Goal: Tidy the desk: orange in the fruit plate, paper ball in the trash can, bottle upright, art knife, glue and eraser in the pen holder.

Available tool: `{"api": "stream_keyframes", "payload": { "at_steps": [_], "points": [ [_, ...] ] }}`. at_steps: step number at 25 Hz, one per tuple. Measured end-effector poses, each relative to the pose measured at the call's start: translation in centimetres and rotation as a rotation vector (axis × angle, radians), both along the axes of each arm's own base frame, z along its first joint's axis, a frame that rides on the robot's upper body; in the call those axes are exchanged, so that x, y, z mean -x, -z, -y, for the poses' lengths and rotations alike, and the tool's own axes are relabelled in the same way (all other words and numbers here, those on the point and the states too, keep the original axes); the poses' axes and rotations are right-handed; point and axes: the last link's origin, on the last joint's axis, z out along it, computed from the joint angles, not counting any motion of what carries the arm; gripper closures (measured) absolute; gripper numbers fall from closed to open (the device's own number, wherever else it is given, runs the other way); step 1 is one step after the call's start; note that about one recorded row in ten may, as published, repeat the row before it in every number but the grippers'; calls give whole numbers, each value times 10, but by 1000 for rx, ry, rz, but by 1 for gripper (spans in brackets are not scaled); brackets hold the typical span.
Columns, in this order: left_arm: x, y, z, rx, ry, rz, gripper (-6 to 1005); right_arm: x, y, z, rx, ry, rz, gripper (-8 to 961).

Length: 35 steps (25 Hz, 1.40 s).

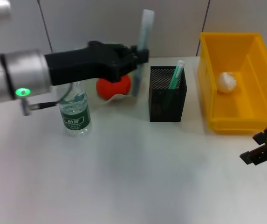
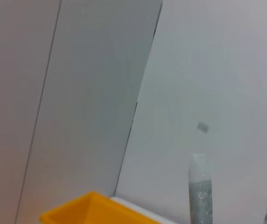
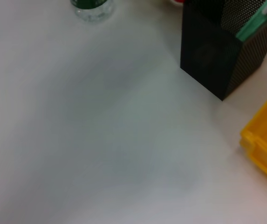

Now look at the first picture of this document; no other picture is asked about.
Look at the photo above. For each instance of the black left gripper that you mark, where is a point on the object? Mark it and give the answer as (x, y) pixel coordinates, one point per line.
(84, 63)

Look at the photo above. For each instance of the grey pen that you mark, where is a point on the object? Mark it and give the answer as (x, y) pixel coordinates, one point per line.
(145, 30)

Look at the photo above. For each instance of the green utility knife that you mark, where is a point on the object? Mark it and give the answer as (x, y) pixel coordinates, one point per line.
(176, 74)

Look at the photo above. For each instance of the red-orange toy orange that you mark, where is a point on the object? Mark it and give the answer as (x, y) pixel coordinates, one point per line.
(119, 87)

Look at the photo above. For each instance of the white paper ball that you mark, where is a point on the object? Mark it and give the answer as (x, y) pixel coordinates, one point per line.
(227, 82)

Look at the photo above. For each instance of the water bottle with green label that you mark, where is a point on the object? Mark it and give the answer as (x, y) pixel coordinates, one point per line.
(76, 116)

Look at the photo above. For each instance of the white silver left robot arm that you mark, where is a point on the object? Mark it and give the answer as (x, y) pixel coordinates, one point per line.
(19, 70)

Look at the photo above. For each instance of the translucent green fruit plate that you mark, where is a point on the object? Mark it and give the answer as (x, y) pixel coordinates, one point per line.
(117, 98)

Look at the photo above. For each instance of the black mesh pen holder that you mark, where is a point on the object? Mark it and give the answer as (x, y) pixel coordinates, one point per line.
(163, 107)

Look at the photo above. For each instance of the yellow plastic bin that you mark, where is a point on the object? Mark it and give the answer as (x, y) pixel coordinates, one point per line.
(252, 109)

